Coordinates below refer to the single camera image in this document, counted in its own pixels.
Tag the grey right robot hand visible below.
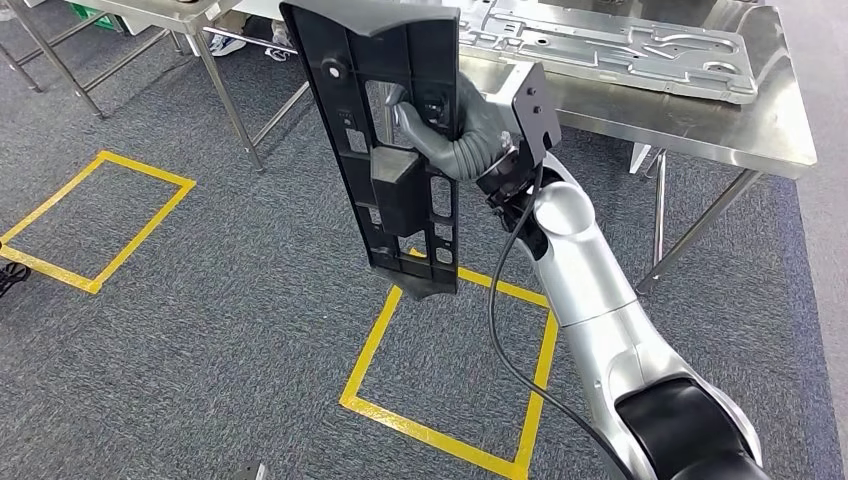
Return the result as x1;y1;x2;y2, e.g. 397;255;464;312
386;71;509;180

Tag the black plastic car part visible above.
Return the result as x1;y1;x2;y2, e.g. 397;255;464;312
279;0;463;303

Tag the stainless steel workbench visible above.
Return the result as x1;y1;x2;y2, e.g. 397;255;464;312
367;0;819;296

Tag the stamped metal panel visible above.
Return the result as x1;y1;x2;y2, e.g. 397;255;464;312
433;0;760;106

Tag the stainless steel side table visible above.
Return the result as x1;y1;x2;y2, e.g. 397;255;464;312
0;0;266;175

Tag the green crate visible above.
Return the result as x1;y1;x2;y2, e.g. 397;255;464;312
68;1;113;31

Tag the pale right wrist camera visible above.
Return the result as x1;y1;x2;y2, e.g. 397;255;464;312
491;62;535;137

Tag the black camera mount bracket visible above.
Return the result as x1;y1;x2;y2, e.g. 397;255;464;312
476;61;563;200

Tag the black tangled cable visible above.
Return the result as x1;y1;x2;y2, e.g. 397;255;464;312
0;241;32;299

